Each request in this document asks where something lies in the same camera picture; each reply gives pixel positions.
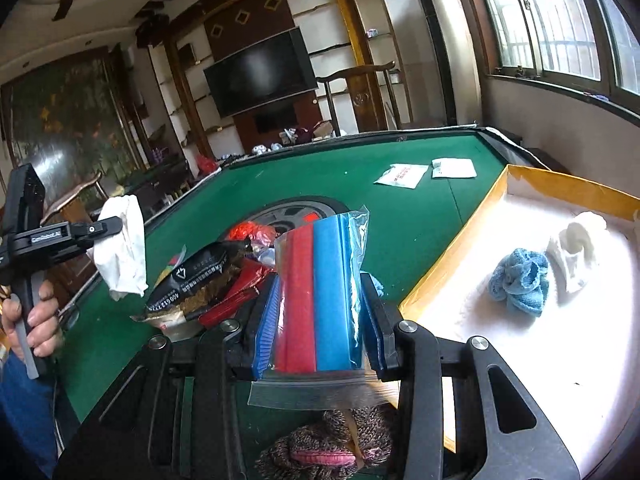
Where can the grey round table hub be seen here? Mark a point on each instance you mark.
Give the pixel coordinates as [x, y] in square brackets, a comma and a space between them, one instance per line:
[285, 212]

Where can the dark red foil packet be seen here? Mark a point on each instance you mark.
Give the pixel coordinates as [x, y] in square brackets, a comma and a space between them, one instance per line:
[240, 296]

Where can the wooden chair with carved back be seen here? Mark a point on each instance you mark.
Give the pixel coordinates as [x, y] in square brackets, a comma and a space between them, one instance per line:
[360, 99]

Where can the large wall painting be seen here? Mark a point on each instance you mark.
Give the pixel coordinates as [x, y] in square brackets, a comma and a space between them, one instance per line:
[70, 120]

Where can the person's left forearm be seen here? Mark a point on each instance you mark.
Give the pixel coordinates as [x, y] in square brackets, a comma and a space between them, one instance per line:
[22, 405]

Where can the large window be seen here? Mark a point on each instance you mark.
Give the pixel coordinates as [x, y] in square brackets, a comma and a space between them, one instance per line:
[560, 20]

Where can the wooden armchair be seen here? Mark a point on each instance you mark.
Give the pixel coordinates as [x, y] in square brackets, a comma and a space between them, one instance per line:
[75, 196]

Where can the brown knitted sock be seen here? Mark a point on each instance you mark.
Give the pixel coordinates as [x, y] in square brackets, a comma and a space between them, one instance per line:
[310, 440]

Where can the plain white packet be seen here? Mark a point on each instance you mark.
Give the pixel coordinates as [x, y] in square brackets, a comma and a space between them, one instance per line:
[454, 168]

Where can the red plastic bag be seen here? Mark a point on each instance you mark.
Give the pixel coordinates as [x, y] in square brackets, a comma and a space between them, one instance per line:
[206, 164]

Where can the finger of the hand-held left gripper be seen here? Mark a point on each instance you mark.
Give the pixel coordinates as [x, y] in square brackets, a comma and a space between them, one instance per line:
[77, 251]
[97, 228]

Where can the red crinkly wrapped snack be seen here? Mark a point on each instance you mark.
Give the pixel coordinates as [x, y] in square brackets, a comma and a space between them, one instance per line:
[247, 231]

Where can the white cloth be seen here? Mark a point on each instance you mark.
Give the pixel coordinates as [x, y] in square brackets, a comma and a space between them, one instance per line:
[125, 250]

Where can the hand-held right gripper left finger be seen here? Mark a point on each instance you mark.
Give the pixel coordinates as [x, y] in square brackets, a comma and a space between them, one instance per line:
[265, 332]

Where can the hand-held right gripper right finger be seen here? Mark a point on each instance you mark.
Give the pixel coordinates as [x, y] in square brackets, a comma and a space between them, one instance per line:
[372, 332]

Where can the yellow wooden tray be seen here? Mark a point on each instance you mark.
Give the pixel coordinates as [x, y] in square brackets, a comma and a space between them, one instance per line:
[550, 345]

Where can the black flat television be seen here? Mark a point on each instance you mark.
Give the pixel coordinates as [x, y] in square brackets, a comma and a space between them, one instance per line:
[260, 72]

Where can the blue knitted sock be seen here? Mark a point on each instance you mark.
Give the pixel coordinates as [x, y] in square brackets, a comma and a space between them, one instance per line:
[520, 280]

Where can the person's left hand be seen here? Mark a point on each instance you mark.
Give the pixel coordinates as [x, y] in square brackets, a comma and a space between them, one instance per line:
[42, 322]

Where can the zip bag of red blue cloths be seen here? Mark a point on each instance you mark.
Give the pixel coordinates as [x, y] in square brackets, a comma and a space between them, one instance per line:
[320, 300]

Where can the tall standing air conditioner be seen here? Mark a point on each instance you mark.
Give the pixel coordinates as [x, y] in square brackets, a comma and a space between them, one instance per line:
[450, 50]

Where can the white packet with red print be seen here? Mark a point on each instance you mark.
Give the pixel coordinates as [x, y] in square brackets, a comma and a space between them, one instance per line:
[400, 176]

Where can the white sock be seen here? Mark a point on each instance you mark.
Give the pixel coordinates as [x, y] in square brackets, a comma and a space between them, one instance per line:
[575, 250]

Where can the black snack packet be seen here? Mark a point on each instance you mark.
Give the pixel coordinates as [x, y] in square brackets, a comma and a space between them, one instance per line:
[200, 280]

